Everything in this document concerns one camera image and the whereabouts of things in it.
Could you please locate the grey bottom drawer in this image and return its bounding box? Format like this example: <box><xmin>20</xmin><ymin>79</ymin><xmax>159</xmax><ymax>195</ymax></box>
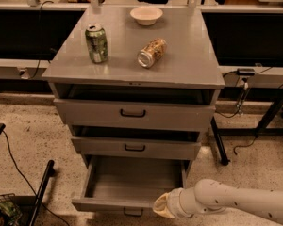
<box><xmin>72</xmin><ymin>156</ymin><xmax>186</xmax><ymax>217</ymax></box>

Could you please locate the grey drawer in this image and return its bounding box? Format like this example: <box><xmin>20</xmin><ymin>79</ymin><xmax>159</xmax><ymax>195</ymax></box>
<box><xmin>72</xmin><ymin>126</ymin><xmax>201</xmax><ymax>160</ymax></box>
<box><xmin>72</xmin><ymin>156</ymin><xmax>186</xmax><ymax>217</ymax></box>
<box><xmin>54</xmin><ymin>85</ymin><xmax>214</xmax><ymax>131</ymax></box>

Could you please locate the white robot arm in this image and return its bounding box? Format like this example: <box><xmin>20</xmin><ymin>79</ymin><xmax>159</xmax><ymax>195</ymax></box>
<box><xmin>153</xmin><ymin>179</ymin><xmax>283</xmax><ymax>225</ymax></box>

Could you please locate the grey middle drawer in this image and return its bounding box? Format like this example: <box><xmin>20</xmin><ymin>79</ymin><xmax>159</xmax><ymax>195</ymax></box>
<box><xmin>72</xmin><ymin>126</ymin><xmax>201</xmax><ymax>160</ymax></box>

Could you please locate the grey top drawer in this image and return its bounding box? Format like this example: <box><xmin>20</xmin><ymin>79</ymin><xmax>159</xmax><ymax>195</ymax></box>
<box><xmin>54</xmin><ymin>85</ymin><xmax>214</xmax><ymax>131</ymax></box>

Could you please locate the grey drawer cabinet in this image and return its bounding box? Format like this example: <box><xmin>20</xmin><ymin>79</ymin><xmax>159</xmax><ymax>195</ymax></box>
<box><xmin>42</xmin><ymin>6</ymin><xmax>225</xmax><ymax>174</ymax></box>

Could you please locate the black table leg right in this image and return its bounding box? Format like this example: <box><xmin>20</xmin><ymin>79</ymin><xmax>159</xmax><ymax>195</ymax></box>
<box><xmin>210</xmin><ymin>118</ymin><xmax>230</xmax><ymax>166</ymax></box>

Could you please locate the black stand leg left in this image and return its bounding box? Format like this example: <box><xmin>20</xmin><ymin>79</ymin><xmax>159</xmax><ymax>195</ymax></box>
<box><xmin>26</xmin><ymin>160</ymin><xmax>55</xmax><ymax>226</ymax></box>

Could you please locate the black power adapter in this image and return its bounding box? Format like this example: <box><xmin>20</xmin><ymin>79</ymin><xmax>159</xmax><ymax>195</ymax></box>
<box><xmin>236</xmin><ymin>68</ymin><xmax>256</xmax><ymax>76</ymax></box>

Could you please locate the green soda can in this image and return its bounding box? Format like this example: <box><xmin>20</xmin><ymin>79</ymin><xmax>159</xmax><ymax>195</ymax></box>
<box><xmin>85</xmin><ymin>24</ymin><xmax>108</xmax><ymax>63</ymax></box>

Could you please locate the white bowl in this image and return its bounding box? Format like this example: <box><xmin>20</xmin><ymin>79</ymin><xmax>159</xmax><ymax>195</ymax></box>
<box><xmin>130</xmin><ymin>7</ymin><xmax>163</xmax><ymax>26</ymax></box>

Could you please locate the black floor cable right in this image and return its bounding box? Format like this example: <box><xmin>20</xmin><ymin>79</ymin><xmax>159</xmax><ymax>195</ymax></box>
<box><xmin>232</xmin><ymin>132</ymin><xmax>260</xmax><ymax>156</ymax></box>

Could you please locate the black floor cable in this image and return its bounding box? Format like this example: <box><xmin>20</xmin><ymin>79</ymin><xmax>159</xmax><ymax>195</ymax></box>
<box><xmin>232</xmin><ymin>132</ymin><xmax>260</xmax><ymax>156</ymax></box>
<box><xmin>1</xmin><ymin>129</ymin><xmax>71</xmax><ymax>226</ymax></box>

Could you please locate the black floor cable left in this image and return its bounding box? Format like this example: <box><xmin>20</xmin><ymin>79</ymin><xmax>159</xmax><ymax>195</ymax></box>
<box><xmin>1</xmin><ymin>129</ymin><xmax>71</xmax><ymax>226</ymax></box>

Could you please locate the wire basket with items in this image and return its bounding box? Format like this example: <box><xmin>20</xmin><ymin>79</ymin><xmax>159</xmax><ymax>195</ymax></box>
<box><xmin>0</xmin><ymin>194</ymin><xmax>23</xmax><ymax>226</ymax></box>

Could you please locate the black cable on wall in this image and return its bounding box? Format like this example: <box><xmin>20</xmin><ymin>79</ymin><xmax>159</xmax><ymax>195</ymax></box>
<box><xmin>27</xmin><ymin>0</ymin><xmax>55</xmax><ymax>80</ymax></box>

